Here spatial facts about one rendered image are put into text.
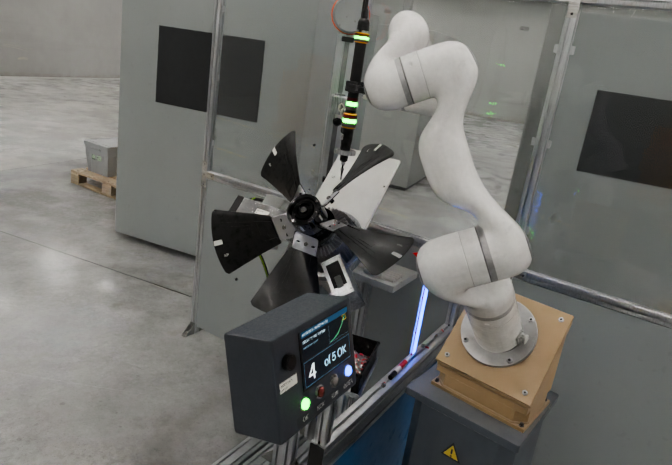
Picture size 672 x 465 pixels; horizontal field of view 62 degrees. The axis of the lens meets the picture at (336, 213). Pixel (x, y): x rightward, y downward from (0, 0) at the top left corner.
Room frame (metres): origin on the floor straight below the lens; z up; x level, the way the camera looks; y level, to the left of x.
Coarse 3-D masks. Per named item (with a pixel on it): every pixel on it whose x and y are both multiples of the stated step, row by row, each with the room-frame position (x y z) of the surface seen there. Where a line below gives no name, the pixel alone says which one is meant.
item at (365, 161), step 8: (376, 144) 1.93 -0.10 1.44; (360, 152) 1.99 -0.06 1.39; (368, 152) 1.92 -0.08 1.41; (376, 152) 1.87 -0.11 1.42; (384, 152) 1.84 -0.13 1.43; (392, 152) 1.81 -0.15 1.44; (360, 160) 1.91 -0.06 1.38; (368, 160) 1.85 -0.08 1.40; (376, 160) 1.81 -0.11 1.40; (384, 160) 1.79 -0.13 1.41; (352, 168) 1.91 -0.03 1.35; (360, 168) 1.83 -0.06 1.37; (368, 168) 1.79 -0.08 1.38; (352, 176) 1.82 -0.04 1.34; (344, 184) 1.80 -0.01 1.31
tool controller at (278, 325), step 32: (256, 320) 0.94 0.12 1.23; (288, 320) 0.93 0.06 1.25; (320, 320) 0.95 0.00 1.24; (256, 352) 0.84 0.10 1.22; (288, 352) 0.86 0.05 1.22; (320, 352) 0.93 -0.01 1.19; (352, 352) 1.03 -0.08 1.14; (256, 384) 0.84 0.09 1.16; (288, 384) 0.84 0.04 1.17; (352, 384) 1.01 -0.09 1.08; (256, 416) 0.83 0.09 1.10; (288, 416) 0.83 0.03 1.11
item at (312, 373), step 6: (318, 354) 0.93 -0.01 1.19; (312, 360) 0.91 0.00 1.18; (318, 360) 0.92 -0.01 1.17; (306, 366) 0.89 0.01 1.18; (312, 366) 0.91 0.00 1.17; (318, 366) 0.92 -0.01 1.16; (306, 372) 0.89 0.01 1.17; (312, 372) 0.90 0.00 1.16; (318, 372) 0.92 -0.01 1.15; (306, 378) 0.89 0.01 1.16; (312, 378) 0.90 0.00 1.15; (318, 378) 0.92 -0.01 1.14; (306, 384) 0.88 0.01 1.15; (312, 384) 0.90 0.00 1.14
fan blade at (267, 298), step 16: (288, 256) 1.66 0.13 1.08; (304, 256) 1.69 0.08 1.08; (272, 272) 1.62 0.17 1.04; (288, 272) 1.63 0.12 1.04; (304, 272) 1.65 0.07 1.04; (272, 288) 1.59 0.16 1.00; (288, 288) 1.60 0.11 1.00; (304, 288) 1.62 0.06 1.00; (256, 304) 1.55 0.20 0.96; (272, 304) 1.56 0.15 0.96
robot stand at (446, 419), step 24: (408, 384) 1.28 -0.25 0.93; (432, 408) 1.23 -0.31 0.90; (456, 408) 1.21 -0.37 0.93; (408, 432) 1.30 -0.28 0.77; (432, 432) 1.23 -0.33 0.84; (456, 432) 1.19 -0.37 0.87; (480, 432) 1.15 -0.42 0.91; (504, 432) 1.14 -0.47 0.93; (528, 432) 1.15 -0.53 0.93; (408, 456) 1.26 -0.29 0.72; (432, 456) 1.22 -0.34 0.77; (456, 456) 1.18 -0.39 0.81; (480, 456) 1.15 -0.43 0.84; (504, 456) 1.13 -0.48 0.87; (528, 456) 1.26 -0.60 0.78
